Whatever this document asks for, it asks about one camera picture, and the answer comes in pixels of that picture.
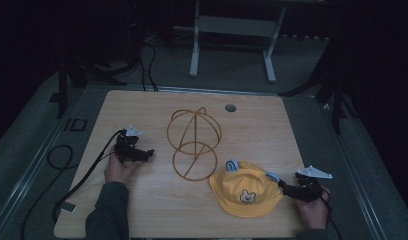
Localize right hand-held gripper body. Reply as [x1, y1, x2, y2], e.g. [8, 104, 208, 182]
[291, 165, 334, 204]

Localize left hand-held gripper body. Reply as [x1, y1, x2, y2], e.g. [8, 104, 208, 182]
[113, 124, 144, 164]

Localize yellow hat with blue ears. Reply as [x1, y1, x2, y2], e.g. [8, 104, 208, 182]
[208, 159, 286, 219]

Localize person's left hand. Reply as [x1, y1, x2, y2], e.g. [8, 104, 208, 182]
[104, 153, 144, 185]

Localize person's right hand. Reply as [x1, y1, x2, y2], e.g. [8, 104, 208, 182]
[292, 187, 332, 231]

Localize black tripod stand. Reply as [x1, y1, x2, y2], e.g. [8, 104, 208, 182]
[48, 56, 128, 120]
[277, 36, 360, 135]

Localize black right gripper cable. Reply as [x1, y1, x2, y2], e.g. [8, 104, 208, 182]
[320, 187, 344, 240]

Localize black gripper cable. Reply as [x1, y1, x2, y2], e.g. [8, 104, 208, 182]
[51, 129, 126, 225]
[320, 187, 344, 240]

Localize golden wire hat stand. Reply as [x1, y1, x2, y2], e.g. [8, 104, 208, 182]
[166, 106, 223, 183]

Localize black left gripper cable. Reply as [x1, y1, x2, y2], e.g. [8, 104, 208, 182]
[51, 129, 126, 225]

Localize black background cables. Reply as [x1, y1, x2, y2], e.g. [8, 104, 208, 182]
[125, 19, 160, 93]

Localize black cable on floor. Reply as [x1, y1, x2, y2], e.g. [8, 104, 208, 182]
[20, 144, 75, 240]

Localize white metal table frame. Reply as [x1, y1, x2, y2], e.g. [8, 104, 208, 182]
[188, 0, 289, 84]

